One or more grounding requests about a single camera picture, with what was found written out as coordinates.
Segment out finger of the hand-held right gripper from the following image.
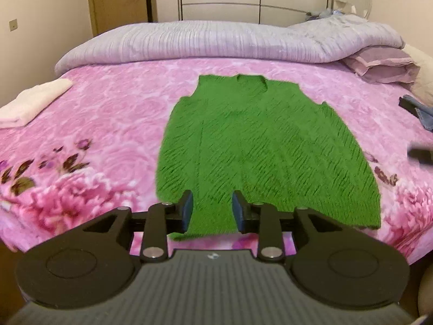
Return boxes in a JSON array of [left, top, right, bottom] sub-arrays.
[[408, 147, 433, 165]]

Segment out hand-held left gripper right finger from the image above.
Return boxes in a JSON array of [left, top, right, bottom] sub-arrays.
[[232, 190, 344, 263]]

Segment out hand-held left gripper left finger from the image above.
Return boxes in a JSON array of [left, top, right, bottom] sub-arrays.
[[81, 190, 195, 263]]

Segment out green knit sweater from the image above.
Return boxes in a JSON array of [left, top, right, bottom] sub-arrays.
[[156, 74, 382, 242]]

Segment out blue denim jeans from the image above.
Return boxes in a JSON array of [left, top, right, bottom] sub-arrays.
[[404, 95, 433, 130]]

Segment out black garment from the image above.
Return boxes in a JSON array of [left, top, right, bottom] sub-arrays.
[[398, 95, 422, 116]]

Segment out cream quilted bolster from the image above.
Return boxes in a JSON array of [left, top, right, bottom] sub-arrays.
[[402, 43, 433, 102]]

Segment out purple pillow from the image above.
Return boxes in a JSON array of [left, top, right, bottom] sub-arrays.
[[342, 47, 421, 85]]

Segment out pink floral blanket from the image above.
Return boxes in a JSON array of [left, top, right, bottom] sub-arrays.
[[0, 57, 433, 266]]

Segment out grey striped duvet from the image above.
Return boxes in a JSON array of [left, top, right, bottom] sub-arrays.
[[54, 14, 406, 76]]

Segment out folded cream towel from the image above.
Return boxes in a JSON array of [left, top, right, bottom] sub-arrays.
[[0, 79, 73, 129]]

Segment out wooden door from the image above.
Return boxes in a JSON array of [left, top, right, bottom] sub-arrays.
[[86, 0, 158, 37]]

